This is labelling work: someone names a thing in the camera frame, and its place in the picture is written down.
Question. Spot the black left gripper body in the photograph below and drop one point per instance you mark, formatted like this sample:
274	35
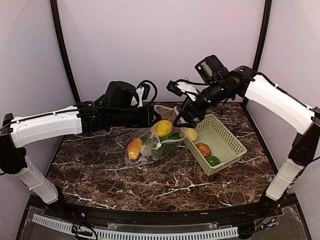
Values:
122	117

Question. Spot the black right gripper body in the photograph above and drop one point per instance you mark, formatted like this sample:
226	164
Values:
216	93

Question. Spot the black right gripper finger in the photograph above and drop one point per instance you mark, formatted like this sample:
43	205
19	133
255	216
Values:
184	110
181	123

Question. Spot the yellow lemon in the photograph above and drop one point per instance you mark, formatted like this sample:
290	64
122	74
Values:
162	128

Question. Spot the clear zip top bag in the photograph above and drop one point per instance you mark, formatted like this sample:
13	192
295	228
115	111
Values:
167	113

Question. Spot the brown potato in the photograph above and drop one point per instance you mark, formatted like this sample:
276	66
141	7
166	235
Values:
204	149

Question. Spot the green white bok choy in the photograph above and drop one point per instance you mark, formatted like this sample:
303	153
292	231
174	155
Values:
159	147

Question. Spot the orange yellow mango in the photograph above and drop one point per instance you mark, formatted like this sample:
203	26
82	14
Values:
134	149

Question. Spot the green pepper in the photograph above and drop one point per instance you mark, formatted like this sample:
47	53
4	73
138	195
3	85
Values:
213	160

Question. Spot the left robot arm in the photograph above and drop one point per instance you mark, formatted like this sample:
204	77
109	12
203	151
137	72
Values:
22	138

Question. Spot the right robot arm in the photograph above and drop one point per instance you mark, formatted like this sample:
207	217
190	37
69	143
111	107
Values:
303	120

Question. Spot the beige walnut-like food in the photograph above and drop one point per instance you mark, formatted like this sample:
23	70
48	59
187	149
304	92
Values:
192	134

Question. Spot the green perforated plastic basket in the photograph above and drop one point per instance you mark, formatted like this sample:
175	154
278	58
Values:
223	145

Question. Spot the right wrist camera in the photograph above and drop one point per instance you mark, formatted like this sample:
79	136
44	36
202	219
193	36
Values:
197	80

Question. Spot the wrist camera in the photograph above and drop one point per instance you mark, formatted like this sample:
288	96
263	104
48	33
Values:
124	95
197	80

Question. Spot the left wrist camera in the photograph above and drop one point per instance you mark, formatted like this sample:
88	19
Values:
124	95

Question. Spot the black frame post right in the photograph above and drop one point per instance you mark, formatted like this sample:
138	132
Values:
262	34

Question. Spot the black frame post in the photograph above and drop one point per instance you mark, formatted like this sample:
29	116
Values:
63	50
262	34

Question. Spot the black front rail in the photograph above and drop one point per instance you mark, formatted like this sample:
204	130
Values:
289	214

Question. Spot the white slotted cable duct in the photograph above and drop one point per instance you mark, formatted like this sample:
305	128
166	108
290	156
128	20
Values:
117	231

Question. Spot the black frame post left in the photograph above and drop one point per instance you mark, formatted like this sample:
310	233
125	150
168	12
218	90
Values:
63	50

